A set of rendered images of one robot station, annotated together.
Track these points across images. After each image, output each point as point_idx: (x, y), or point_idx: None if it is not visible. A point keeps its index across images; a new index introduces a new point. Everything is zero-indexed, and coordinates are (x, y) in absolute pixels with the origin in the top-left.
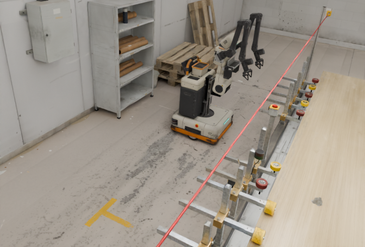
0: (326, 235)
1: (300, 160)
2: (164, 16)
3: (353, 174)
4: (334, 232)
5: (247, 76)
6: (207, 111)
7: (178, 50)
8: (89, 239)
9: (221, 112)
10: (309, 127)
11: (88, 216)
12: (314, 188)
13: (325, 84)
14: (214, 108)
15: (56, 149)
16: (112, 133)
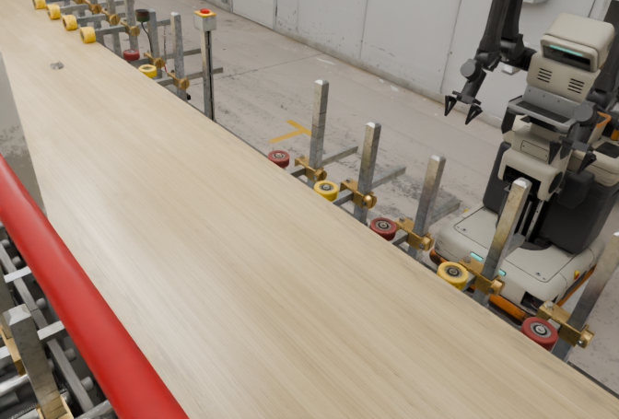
0: (19, 53)
1: (133, 87)
2: None
3: (48, 111)
4: (14, 58)
5: (445, 103)
6: (519, 229)
7: None
8: (268, 119)
9: (528, 263)
10: (208, 137)
11: (300, 122)
12: (76, 74)
13: (482, 336)
14: (553, 259)
15: (439, 118)
16: (484, 161)
